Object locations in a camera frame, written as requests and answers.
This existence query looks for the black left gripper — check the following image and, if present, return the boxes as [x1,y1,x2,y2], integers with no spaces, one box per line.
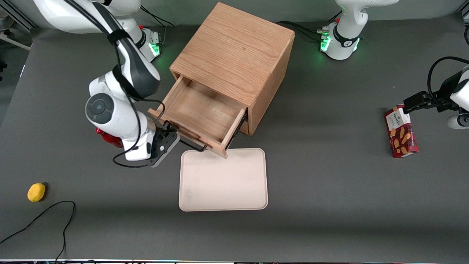
[403,71,463,115]

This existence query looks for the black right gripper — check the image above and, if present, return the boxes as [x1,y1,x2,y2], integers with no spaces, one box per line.
[149,121,180,160]

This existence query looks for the wooden drawer cabinet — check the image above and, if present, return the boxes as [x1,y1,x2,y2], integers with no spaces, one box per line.
[170,2,296,137]

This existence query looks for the red shortbread cookie box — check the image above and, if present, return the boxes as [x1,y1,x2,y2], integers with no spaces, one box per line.
[384,104,419,158]

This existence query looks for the red plastic bottle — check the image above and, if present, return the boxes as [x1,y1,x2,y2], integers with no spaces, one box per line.
[95,127,124,149]

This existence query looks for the beige plastic tray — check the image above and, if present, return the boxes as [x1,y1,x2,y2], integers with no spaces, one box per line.
[178,148,269,212]

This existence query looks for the yellow lemon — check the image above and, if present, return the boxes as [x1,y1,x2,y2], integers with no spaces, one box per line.
[27,183,46,203]

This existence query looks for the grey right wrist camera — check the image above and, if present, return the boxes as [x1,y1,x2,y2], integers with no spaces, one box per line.
[150,135,181,168]

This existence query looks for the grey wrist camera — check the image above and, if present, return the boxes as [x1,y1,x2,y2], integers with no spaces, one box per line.
[446,114,469,130]
[150,135,181,168]

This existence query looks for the black left arm wrist cable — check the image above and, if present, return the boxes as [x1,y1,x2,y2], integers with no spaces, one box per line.
[426,56,469,104]

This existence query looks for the black arm wrist cable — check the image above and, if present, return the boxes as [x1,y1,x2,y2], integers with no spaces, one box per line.
[426,56,469,104]
[64,0,166,169]

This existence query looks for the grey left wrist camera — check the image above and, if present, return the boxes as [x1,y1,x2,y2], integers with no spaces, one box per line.
[446,114,469,130]

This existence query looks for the black right arm wrist cable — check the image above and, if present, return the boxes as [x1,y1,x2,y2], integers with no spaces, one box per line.
[64,0,166,169]

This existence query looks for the black right arm base cables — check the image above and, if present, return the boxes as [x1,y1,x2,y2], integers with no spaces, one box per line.
[139,5,176,47]

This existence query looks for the black arm base cables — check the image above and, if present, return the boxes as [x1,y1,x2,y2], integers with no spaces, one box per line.
[139,5,176,47]
[276,10,343,43]

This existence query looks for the thin black table cable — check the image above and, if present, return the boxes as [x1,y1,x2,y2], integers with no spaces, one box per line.
[0,201,76,263]

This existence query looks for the black left arm base cables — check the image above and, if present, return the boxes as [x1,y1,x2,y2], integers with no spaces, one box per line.
[276,10,343,43]

